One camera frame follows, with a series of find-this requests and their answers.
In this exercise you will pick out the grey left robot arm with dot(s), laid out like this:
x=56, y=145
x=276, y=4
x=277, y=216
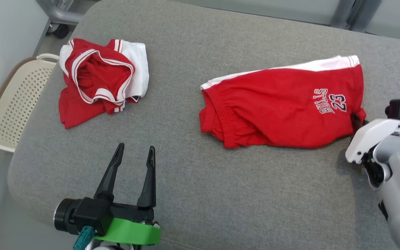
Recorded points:
x=64, y=215

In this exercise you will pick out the cream perforated laundry basket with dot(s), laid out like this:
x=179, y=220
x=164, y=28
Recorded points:
x=16, y=104

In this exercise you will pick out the red white jersey shirt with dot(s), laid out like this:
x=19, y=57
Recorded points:
x=99, y=76

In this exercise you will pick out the grey partition post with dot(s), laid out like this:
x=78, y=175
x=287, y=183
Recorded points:
x=366, y=15
x=342, y=14

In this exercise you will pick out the grey metal wheeled frame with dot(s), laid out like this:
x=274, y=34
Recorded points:
x=59, y=15

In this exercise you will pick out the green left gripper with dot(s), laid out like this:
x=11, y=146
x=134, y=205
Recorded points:
x=130, y=232

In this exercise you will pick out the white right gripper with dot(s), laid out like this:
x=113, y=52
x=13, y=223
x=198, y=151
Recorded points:
x=366, y=135

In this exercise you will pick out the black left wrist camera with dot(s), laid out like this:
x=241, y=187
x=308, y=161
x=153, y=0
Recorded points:
x=90, y=213

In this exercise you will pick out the red Bulls shorts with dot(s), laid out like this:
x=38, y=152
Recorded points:
x=276, y=107

